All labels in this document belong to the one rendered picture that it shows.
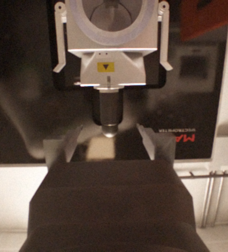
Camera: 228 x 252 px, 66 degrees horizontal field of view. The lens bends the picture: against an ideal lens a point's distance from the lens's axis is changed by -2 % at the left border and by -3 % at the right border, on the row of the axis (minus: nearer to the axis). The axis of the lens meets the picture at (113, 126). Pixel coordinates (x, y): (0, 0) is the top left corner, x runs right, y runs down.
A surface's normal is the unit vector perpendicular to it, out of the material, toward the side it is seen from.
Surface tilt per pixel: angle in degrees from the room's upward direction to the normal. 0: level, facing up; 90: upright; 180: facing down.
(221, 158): 90
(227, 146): 90
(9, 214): 90
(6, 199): 90
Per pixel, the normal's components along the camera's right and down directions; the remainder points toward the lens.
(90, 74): 0.03, 0.28
